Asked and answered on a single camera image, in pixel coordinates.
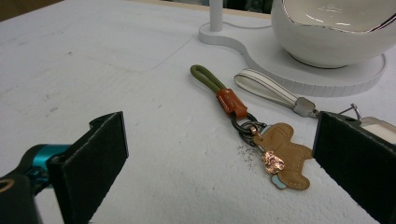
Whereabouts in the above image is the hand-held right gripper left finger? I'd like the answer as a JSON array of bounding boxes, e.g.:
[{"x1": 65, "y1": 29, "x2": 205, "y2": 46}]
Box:
[{"x1": 46, "y1": 111, "x2": 129, "y2": 224}]

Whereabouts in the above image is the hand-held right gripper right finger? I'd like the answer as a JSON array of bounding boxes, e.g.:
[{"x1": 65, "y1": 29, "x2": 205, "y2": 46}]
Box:
[{"x1": 312, "y1": 111, "x2": 396, "y2": 224}]

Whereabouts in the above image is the white strap keychain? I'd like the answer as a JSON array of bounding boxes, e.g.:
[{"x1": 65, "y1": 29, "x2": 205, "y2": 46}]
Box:
[{"x1": 233, "y1": 68, "x2": 396, "y2": 146}]

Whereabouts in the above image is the white stand with pole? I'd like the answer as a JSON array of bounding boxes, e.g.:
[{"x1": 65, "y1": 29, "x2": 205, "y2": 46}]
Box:
[{"x1": 198, "y1": 0, "x2": 387, "y2": 98}]

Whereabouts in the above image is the green orange keychain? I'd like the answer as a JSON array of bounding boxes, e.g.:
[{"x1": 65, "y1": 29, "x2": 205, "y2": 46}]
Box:
[{"x1": 190, "y1": 63, "x2": 313, "y2": 190}]

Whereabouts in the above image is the white table mat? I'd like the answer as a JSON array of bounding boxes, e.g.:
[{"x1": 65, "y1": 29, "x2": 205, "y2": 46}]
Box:
[{"x1": 0, "y1": 0, "x2": 396, "y2": 224}]

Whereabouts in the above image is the white ceramic bowl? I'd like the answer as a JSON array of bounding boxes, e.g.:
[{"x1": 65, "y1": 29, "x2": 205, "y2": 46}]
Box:
[{"x1": 270, "y1": 0, "x2": 396, "y2": 69}]

